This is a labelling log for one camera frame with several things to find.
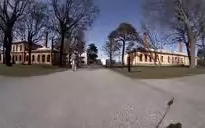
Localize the dark evergreen tree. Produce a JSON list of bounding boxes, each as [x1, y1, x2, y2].
[[86, 43, 100, 66]]

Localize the person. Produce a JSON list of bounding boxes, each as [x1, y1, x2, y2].
[[70, 55, 79, 72]]

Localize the tall pine tree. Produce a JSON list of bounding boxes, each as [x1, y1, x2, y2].
[[108, 22, 140, 67]]

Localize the grey asphalt path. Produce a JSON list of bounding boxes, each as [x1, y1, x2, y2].
[[0, 67, 205, 128]]

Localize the row of bare trees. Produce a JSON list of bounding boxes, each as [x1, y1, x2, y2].
[[0, 0, 100, 68]]

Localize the yellow long low building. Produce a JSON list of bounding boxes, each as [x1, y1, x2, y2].
[[126, 49, 198, 67]]

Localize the grass lawn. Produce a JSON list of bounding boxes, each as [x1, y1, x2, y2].
[[0, 63, 73, 78], [109, 64, 205, 80]]

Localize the robot's own part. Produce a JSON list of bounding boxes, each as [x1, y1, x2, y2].
[[155, 96, 183, 128]]

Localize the yellow two-storey building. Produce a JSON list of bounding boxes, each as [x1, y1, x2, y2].
[[0, 40, 88, 66]]

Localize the large pale-trunk bare tree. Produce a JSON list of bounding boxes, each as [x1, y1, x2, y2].
[[141, 0, 205, 69]]

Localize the dark short post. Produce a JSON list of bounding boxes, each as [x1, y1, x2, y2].
[[127, 55, 132, 73]]

